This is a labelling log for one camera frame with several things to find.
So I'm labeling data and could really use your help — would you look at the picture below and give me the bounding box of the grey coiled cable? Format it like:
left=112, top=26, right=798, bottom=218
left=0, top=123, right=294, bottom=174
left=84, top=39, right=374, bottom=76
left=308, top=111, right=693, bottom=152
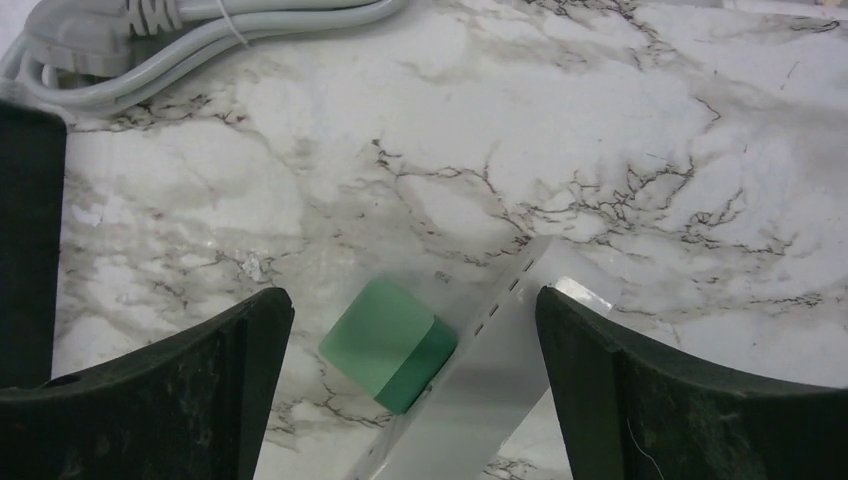
left=0, top=0, right=409, bottom=121

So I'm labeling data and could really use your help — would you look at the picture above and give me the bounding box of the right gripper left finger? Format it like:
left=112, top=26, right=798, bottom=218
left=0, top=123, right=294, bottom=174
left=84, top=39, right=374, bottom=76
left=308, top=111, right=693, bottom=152
left=1, top=287, right=295, bottom=479

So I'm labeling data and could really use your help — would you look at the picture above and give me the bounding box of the black power strip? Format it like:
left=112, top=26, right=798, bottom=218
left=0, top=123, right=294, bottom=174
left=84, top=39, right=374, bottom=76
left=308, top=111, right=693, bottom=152
left=1, top=102, right=67, bottom=388

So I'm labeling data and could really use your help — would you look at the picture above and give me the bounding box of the green plug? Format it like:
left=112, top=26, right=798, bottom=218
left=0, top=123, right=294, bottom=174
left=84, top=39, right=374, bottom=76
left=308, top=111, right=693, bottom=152
left=319, top=277, right=458, bottom=415

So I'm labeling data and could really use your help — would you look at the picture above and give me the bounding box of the white power strip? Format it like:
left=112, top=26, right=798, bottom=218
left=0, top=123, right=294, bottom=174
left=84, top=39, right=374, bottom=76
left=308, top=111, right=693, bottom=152
left=347, top=236, right=622, bottom=480

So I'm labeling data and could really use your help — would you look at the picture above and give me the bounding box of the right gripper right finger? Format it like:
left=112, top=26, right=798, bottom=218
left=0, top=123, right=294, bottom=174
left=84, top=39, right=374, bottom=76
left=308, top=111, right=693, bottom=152
left=535, top=287, right=847, bottom=479

